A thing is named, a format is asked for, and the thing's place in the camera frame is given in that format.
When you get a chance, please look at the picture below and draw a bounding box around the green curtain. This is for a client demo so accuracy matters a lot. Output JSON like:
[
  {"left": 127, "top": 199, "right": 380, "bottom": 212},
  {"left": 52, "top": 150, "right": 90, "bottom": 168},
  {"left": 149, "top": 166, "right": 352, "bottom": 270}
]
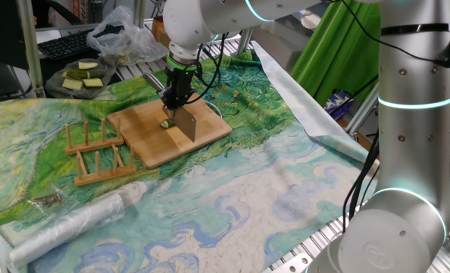
[{"left": 289, "top": 0, "right": 381, "bottom": 108}]

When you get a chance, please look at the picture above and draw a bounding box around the clear plastic bag roll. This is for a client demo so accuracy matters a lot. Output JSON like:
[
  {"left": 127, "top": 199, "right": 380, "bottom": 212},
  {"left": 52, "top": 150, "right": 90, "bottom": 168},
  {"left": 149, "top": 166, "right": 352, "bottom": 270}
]
[{"left": 7, "top": 192, "right": 126, "bottom": 268}]

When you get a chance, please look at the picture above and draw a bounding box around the wooden peg rack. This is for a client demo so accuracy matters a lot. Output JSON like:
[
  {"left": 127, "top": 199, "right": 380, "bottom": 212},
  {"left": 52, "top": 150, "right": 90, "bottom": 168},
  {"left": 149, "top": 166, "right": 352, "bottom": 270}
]
[{"left": 64, "top": 115, "right": 137, "bottom": 187}]

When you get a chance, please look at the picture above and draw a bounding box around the crumpled clear plastic bag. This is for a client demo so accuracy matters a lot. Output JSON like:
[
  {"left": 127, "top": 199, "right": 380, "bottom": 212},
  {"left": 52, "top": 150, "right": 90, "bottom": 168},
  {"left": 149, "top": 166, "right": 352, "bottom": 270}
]
[{"left": 86, "top": 5, "right": 170, "bottom": 65}]

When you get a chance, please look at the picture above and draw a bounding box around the dark green cucumber piece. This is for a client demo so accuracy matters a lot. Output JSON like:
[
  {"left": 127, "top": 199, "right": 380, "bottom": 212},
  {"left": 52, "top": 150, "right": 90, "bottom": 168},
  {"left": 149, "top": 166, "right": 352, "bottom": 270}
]
[{"left": 66, "top": 69, "right": 105, "bottom": 80}]

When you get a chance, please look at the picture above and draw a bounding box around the black cable bundle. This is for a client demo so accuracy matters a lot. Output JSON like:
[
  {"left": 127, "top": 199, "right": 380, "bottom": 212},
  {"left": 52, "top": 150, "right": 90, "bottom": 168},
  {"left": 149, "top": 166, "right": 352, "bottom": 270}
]
[{"left": 342, "top": 130, "right": 380, "bottom": 233}]

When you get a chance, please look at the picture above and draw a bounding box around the wooden cutting board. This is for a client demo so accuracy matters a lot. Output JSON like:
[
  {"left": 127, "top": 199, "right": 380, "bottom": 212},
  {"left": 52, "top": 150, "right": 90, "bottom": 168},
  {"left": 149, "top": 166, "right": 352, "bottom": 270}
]
[{"left": 107, "top": 93, "right": 233, "bottom": 171}]

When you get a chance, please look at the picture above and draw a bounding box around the black computer monitor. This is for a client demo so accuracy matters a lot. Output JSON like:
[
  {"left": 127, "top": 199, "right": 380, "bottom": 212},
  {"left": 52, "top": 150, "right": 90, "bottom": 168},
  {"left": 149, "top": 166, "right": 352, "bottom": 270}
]
[{"left": 0, "top": 0, "right": 29, "bottom": 71}]

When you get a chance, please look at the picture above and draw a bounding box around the painted landscape tablecloth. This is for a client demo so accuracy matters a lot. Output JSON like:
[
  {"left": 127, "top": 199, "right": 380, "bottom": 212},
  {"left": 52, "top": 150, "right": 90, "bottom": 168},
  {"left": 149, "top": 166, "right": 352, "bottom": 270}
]
[{"left": 0, "top": 39, "right": 381, "bottom": 273}]

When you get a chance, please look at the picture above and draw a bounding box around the black keyboard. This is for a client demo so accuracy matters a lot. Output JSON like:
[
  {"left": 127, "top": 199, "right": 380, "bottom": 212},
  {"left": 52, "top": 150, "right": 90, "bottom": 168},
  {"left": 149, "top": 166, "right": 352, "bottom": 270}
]
[{"left": 37, "top": 24, "right": 126, "bottom": 61}]

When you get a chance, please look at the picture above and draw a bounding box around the plate of cucumber slices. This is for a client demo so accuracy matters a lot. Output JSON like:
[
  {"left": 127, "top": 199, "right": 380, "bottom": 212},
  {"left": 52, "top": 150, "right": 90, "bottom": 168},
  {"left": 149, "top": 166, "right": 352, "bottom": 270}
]
[{"left": 45, "top": 55, "right": 118, "bottom": 100}]

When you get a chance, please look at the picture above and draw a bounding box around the steel cleaver knife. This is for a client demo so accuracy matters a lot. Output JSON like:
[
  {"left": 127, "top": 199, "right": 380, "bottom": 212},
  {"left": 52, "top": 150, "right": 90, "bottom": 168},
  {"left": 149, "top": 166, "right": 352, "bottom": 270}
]
[{"left": 142, "top": 72, "right": 198, "bottom": 143}]

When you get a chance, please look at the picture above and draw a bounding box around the aluminium frame post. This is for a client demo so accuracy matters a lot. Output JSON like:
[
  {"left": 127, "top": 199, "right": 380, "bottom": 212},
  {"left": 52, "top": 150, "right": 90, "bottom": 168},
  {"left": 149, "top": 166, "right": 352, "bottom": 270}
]
[
  {"left": 345, "top": 81, "right": 380, "bottom": 136},
  {"left": 16, "top": 0, "right": 46, "bottom": 99}
]

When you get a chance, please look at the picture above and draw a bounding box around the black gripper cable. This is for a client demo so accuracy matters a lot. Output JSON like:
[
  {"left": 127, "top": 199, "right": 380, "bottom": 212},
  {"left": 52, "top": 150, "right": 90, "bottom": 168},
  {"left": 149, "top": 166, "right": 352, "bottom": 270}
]
[{"left": 185, "top": 0, "right": 450, "bottom": 105}]

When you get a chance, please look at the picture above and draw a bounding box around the blue patterned bag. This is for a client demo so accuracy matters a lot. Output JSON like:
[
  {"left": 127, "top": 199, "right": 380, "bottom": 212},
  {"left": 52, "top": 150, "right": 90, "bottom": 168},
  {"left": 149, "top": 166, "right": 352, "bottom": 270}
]
[{"left": 325, "top": 89, "right": 357, "bottom": 121}]

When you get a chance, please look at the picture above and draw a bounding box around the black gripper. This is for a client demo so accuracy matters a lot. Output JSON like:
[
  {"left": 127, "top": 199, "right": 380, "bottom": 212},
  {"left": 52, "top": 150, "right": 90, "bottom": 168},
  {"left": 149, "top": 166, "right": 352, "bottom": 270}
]
[{"left": 161, "top": 68, "right": 197, "bottom": 112}]

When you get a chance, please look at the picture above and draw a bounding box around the small bag of screws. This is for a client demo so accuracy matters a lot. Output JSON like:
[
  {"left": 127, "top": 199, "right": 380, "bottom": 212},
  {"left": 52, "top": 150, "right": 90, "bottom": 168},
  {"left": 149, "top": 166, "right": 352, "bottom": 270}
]
[{"left": 27, "top": 185, "right": 82, "bottom": 217}]

